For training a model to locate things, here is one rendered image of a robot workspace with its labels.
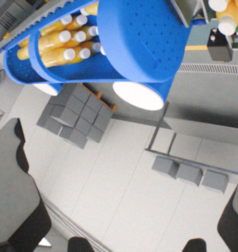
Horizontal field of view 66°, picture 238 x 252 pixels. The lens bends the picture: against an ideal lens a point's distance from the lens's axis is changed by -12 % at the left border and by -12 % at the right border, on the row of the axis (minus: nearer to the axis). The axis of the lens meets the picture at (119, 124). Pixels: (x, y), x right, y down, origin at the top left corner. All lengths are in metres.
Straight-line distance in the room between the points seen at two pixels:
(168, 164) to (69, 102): 2.12
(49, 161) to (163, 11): 6.07
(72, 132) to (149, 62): 3.67
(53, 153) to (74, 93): 2.82
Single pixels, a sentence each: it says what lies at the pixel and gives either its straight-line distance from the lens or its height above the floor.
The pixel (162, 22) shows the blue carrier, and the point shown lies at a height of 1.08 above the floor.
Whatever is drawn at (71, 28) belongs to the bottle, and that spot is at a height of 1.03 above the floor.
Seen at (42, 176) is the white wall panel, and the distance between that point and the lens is 6.44.
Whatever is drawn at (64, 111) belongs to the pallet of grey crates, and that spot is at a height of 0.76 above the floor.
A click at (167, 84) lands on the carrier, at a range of 1.04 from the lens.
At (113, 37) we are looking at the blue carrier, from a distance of 0.42.
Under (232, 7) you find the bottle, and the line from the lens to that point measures 0.51.
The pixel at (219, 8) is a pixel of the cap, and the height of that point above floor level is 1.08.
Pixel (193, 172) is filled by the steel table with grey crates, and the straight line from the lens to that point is 2.97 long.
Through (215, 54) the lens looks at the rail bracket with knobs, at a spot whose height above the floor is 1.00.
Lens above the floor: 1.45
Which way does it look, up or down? 14 degrees down
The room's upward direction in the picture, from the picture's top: 155 degrees counter-clockwise
